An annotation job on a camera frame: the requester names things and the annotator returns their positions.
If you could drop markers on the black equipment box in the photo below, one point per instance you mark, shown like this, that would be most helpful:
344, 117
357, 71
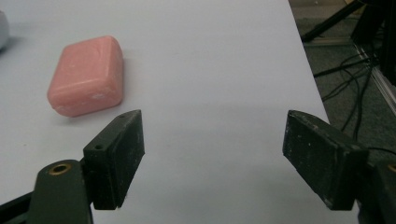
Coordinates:
376, 28

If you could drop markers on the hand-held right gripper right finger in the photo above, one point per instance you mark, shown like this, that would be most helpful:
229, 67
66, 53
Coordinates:
323, 158

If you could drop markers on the black stand leg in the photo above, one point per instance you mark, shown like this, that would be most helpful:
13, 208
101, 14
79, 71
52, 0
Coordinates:
330, 21

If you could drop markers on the white round object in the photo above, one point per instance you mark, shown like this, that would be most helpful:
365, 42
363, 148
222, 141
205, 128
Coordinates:
3, 29

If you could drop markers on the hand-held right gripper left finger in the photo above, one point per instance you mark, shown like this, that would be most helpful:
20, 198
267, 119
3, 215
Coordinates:
113, 161

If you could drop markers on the pink soap bar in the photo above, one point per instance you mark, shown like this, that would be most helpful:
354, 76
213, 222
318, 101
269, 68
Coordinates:
87, 77

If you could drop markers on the metal rail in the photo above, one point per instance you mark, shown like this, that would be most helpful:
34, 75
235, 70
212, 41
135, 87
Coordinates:
378, 77

